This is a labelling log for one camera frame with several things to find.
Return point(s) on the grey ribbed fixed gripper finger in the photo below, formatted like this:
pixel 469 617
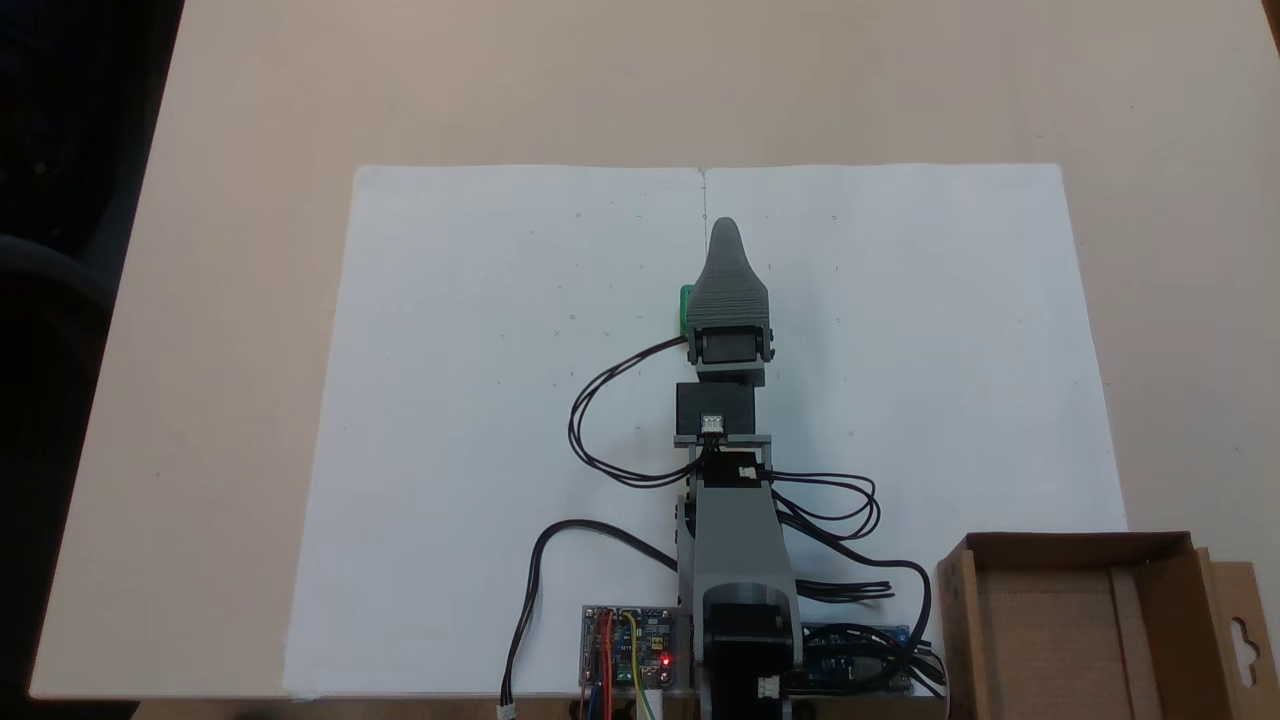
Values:
pixel 730 290

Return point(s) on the green dice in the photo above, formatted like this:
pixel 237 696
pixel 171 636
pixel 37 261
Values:
pixel 686 308

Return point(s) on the grey black Koch robot arm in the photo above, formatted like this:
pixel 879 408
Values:
pixel 735 540

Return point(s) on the white paper sheet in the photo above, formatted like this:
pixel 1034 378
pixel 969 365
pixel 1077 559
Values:
pixel 950 350
pixel 450 400

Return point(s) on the blue circuit board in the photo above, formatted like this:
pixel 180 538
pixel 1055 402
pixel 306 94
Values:
pixel 840 665

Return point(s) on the brown cardboard box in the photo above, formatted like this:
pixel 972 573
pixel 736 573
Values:
pixel 1050 640

